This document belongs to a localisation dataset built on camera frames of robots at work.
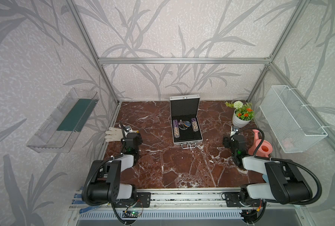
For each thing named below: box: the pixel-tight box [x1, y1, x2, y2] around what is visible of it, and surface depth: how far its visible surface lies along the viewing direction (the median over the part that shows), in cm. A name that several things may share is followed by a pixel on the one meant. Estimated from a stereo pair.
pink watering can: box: [248, 129, 274, 158], surface depth 82 cm
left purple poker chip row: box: [172, 119, 181, 138], surface depth 101 cm
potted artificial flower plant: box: [224, 100, 255, 129], surface depth 98 cm
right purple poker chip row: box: [191, 117, 200, 132], surface depth 103 cm
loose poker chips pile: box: [178, 118, 192, 130], surface depth 106 cm
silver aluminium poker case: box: [169, 94, 204, 149], surface depth 98 cm
